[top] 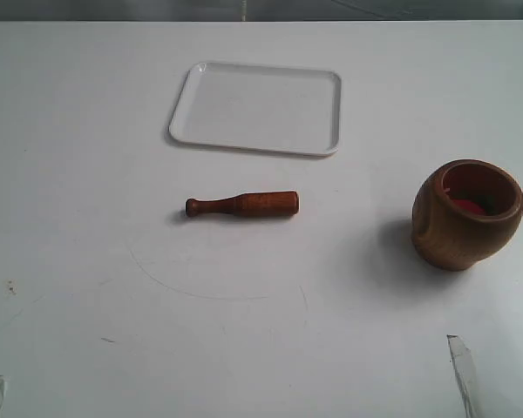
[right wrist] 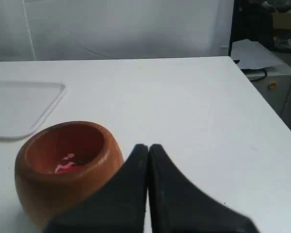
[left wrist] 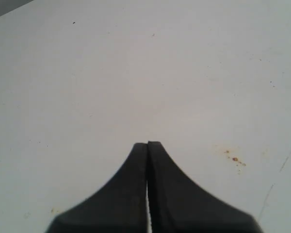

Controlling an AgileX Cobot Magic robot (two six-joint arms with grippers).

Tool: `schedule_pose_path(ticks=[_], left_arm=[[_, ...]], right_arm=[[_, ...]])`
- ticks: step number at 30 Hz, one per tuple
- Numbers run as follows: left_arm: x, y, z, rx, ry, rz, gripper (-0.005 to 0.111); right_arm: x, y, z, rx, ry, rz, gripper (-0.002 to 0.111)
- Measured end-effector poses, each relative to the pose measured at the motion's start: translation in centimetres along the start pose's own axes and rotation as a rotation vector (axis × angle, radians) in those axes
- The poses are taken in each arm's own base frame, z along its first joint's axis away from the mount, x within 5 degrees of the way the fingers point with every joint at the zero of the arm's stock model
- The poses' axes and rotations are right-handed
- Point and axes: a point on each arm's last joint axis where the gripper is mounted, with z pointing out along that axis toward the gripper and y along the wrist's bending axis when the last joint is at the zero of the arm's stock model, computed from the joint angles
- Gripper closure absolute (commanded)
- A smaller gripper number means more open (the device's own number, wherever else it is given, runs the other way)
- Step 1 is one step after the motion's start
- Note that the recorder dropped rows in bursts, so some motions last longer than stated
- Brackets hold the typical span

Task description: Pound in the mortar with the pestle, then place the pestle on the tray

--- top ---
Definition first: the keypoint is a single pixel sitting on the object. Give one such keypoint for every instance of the red object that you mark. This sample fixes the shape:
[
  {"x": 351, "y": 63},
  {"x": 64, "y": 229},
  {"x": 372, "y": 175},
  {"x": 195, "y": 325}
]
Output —
[{"x": 470, "y": 206}]

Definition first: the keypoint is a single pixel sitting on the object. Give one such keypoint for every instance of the white rectangular plastic tray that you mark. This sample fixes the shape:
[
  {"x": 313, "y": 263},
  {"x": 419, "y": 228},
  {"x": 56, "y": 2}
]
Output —
[{"x": 259, "y": 108}]

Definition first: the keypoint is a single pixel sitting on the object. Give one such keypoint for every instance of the clear tape strip right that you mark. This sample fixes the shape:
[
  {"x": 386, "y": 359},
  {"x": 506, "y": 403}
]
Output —
[{"x": 466, "y": 376}]

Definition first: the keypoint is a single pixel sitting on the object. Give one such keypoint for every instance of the brown wooden mortar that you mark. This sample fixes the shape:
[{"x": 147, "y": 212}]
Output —
[{"x": 452, "y": 239}]

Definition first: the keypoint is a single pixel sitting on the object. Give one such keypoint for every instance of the brown wooden pestle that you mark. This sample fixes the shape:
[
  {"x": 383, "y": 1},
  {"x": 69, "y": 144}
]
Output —
[{"x": 248, "y": 205}]

